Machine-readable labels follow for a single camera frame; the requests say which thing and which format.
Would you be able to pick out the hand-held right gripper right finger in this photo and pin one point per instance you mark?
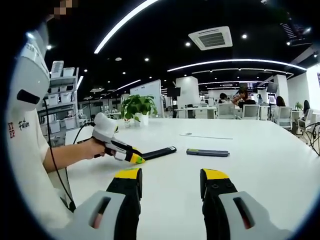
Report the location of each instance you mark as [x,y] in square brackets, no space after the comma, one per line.
[257,217]

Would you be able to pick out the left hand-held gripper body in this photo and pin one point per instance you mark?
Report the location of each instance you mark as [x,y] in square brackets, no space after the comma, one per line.
[105,127]

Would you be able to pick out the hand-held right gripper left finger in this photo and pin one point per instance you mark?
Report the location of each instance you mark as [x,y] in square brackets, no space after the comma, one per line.
[87,215]

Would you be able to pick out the black remote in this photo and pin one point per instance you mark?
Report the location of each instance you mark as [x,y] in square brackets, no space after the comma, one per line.
[160,153]

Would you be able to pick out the grey laser pointer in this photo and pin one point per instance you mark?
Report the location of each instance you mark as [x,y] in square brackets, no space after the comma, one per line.
[207,152]

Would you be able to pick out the person's left hand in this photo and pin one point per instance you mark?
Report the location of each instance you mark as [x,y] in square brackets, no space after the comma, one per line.
[93,148]

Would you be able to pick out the small plastic bottle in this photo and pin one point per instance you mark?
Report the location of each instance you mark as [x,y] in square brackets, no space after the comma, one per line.
[127,123]

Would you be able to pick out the potted green plant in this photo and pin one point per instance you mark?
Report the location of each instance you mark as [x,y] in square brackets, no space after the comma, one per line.
[138,105]

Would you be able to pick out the white table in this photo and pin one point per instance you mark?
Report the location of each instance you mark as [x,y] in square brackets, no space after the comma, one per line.
[250,175]

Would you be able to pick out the group of white storage bins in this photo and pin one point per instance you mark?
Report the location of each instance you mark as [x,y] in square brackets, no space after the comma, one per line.
[60,97]

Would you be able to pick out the rolling whiteboard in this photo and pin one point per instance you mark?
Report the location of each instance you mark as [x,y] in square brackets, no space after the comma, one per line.
[147,91]

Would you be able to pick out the metal storage shelf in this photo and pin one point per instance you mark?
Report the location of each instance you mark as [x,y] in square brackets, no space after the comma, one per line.
[62,80]

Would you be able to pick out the white office desk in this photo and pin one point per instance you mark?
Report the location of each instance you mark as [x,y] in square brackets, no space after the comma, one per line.
[195,111]

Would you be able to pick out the person's white t-shirt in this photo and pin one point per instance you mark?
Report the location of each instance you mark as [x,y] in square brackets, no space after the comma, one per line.
[27,160]

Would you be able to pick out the white chest-worn device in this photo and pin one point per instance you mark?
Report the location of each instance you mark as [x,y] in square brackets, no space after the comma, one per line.
[30,80]

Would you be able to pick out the white office chair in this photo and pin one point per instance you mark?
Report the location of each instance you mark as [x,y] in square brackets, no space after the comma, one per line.
[226,111]
[251,112]
[285,117]
[303,126]

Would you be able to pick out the curved ceiling light strip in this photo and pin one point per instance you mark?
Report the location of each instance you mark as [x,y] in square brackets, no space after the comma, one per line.
[237,60]
[122,23]

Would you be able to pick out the ceiling air conditioner vent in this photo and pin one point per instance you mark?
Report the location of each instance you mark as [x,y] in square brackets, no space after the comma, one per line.
[211,38]

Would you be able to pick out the hanging display screen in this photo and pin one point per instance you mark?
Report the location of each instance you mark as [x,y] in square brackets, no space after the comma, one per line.
[295,32]

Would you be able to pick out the wall-mounted black monitor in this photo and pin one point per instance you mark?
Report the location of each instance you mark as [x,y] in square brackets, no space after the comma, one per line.
[173,91]

